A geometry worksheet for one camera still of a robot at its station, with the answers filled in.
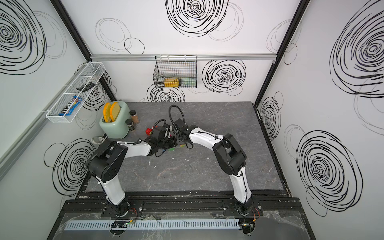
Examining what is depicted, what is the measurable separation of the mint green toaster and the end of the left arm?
10.9 inches

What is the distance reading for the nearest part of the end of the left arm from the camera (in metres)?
0.76

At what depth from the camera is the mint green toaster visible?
3.04 feet
